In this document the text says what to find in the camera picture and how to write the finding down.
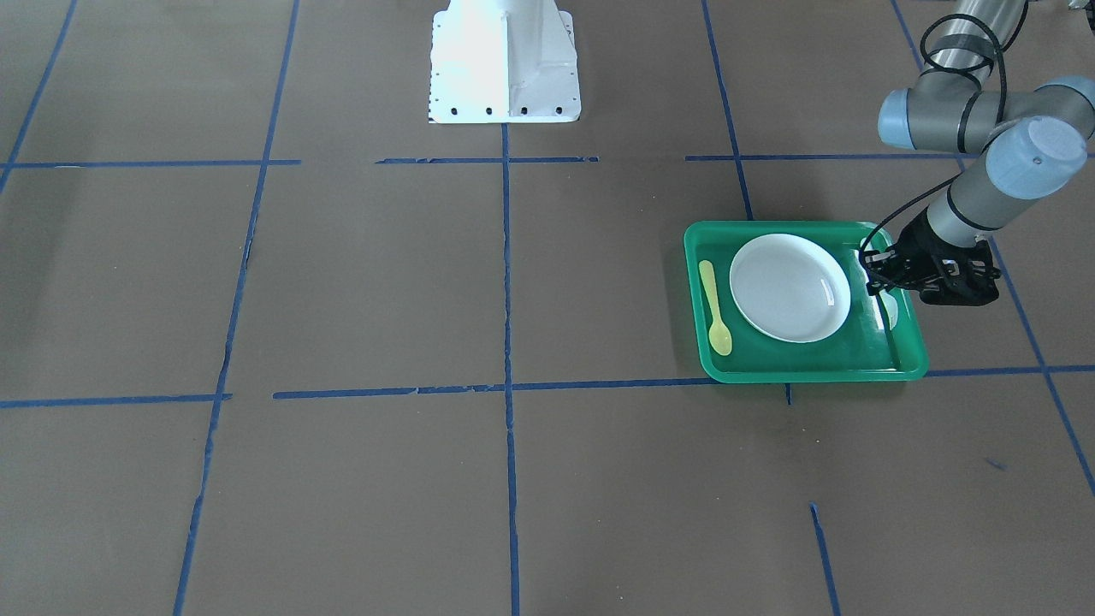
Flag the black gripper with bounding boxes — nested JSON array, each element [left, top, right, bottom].
[[858, 211, 1001, 305]]

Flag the pale green plastic fork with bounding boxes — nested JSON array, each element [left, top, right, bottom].
[[879, 292, 900, 330]]

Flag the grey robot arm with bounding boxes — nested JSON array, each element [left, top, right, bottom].
[[858, 1, 1092, 305]]

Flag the white round plate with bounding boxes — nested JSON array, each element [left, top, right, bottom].
[[728, 234, 851, 344]]

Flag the green plastic tray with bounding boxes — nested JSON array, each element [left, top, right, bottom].
[[682, 221, 927, 383]]

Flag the yellow plastic spoon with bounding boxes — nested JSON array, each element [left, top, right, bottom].
[[698, 260, 734, 356]]

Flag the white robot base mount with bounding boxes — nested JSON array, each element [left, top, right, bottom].
[[427, 1, 583, 125]]

